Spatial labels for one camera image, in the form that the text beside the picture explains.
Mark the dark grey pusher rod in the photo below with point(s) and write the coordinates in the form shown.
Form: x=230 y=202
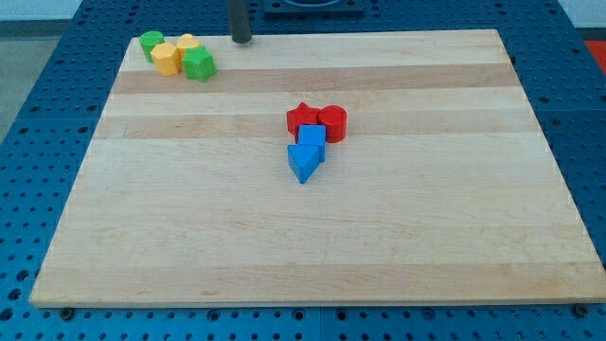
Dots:
x=238 y=21

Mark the green star block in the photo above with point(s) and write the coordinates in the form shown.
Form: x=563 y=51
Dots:
x=199 y=64

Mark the yellow hexagon block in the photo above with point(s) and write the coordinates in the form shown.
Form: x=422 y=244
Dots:
x=166 y=59

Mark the green circle block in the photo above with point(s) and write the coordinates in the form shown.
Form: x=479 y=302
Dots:
x=148 y=41

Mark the red star block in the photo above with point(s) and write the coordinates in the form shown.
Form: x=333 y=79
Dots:
x=303 y=114

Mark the red circle block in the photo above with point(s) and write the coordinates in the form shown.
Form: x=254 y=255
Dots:
x=335 y=119

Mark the yellow heart block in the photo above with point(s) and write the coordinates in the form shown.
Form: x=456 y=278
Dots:
x=186 y=42

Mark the blue square block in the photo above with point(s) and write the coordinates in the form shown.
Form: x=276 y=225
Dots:
x=314 y=135

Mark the blue triangle block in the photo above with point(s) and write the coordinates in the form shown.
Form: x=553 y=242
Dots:
x=303 y=160

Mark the wooden board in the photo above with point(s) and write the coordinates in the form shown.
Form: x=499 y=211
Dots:
x=443 y=192

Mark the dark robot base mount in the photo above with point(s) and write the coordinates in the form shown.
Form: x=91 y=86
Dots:
x=288 y=7

